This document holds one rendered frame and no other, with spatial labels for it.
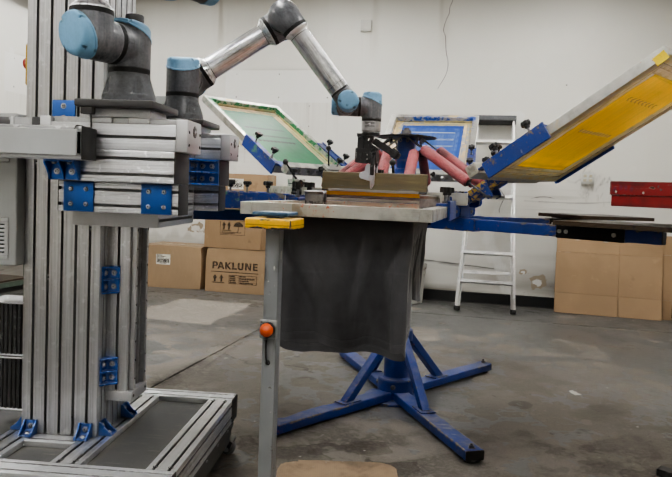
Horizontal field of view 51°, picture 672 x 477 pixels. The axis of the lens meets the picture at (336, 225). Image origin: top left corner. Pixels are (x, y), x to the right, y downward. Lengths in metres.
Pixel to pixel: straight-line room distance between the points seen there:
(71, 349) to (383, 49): 5.16
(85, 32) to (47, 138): 0.29
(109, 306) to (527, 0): 5.38
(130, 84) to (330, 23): 5.18
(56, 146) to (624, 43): 5.67
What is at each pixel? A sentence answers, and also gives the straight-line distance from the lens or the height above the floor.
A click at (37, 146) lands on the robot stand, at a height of 1.12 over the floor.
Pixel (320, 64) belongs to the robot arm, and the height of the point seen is 1.48.
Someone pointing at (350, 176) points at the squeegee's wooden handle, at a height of 1.09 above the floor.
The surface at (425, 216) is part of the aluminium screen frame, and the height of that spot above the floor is 0.97.
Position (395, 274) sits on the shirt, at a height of 0.79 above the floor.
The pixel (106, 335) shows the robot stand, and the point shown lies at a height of 0.54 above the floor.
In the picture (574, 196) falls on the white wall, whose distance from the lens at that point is 6.74.
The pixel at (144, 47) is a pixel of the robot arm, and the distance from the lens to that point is 2.11.
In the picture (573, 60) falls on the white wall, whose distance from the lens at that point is 6.85.
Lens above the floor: 1.04
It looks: 3 degrees down
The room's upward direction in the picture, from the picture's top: 2 degrees clockwise
